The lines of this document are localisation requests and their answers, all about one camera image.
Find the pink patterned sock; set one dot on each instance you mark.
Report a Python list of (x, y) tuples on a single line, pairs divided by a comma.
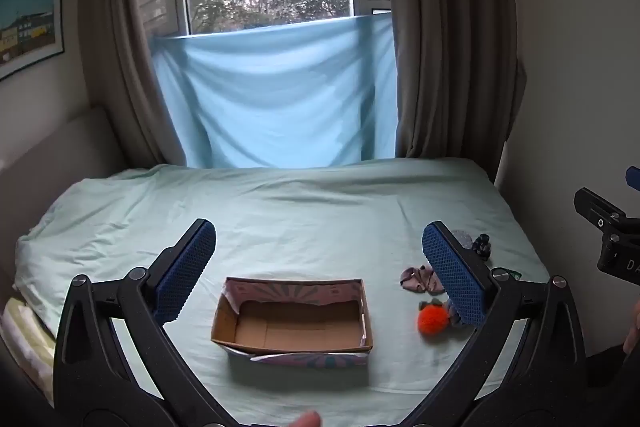
[(420, 279)]

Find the framed wall picture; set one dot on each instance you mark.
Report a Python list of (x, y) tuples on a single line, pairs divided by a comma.
[(30, 22)]

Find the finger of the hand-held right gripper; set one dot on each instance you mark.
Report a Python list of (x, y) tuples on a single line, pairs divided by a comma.
[(633, 178), (597, 209)]

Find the black braided scrunchie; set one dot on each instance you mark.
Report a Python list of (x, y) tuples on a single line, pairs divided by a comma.
[(482, 248)]

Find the person's right hand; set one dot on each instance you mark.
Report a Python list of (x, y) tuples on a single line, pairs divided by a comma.
[(633, 324)]

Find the yellow grey scouring sponge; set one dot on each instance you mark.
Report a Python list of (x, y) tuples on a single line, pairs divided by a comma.
[(462, 239)]

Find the patterned cardboard box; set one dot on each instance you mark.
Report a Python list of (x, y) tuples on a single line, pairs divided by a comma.
[(300, 332)]

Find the person's left hand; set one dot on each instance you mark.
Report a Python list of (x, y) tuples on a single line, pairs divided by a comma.
[(306, 420)]

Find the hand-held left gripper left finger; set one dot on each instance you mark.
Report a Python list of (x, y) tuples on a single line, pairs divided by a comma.
[(185, 272)]

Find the beige curtain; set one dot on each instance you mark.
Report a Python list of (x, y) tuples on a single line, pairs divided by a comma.
[(120, 57), (450, 57)]

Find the light blue hanging sheet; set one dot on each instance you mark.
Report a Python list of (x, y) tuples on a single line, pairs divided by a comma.
[(275, 97)]

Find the folded pale bedding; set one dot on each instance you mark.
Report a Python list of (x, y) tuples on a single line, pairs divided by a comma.
[(25, 337)]

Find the orange pom-pom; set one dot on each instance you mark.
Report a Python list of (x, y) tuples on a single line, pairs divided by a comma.
[(432, 321)]

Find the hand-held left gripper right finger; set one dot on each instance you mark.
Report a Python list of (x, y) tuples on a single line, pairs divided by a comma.
[(455, 277)]

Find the green tissue packet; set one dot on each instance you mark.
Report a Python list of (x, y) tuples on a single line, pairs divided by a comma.
[(513, 274)]

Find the bed with pale green sheet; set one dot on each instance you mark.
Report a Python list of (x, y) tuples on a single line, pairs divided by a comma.
[(300, 217)]

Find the grey sock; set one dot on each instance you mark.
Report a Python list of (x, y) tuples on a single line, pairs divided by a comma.
[(454, 313)]

